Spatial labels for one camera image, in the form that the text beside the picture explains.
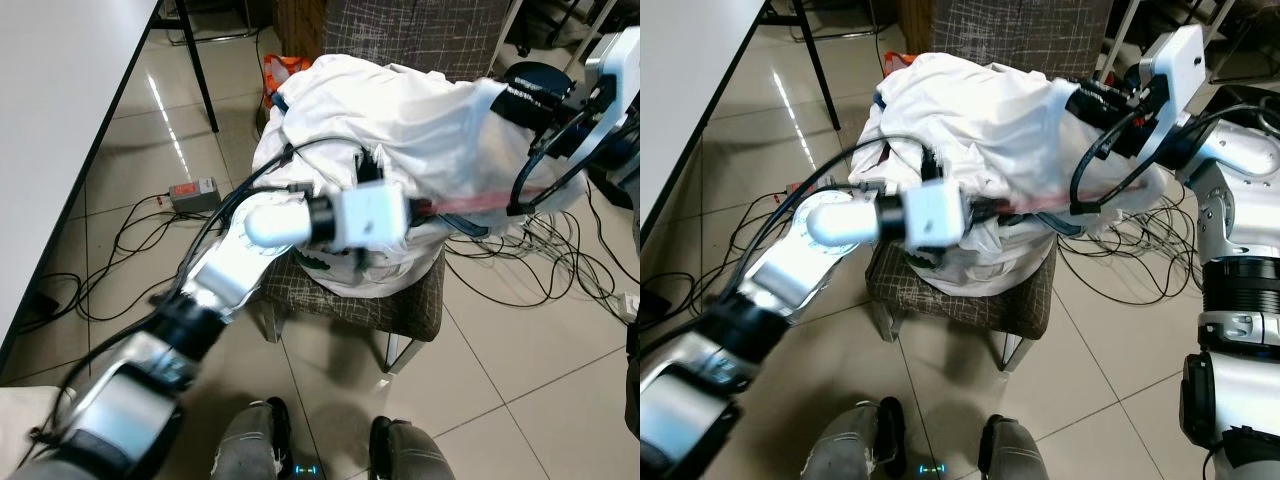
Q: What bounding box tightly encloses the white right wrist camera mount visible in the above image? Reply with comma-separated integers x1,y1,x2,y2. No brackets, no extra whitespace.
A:
1138,24,1208,133
583,27,641,138

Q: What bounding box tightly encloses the cream cloth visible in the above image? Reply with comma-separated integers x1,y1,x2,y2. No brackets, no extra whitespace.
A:
0,385,66,451

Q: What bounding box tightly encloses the grey robot left leg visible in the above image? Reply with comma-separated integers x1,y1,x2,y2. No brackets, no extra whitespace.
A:
805,397,906,480
212,397,293,480

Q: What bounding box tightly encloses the red plastic hanger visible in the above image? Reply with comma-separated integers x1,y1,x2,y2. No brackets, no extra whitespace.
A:
985,165,1151,216
412,180,573,217

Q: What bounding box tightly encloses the white t-shirt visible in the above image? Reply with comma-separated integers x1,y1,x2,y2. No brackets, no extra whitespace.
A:
250,53,593,299
850,52,1176,299

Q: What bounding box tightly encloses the white table black frame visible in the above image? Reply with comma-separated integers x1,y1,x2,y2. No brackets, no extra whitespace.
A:
640,0,843,241
0,0,221,346

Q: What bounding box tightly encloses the grey robot leg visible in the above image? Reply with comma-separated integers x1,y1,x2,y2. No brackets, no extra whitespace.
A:
978,412,1069,480
212,397,293,480
368,415,456,480
805,397,906,480

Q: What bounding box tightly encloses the grey red floor box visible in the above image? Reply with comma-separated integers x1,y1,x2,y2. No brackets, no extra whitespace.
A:
168,177,223,214

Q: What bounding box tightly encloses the grey checked fabric chair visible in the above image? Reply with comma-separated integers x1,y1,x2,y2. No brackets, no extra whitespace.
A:
250,0,513,373
865,0,1116,373

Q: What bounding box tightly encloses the grey robot right leg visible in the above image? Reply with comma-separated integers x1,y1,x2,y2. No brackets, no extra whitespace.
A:
978,412,1069,480
368,415,456,480

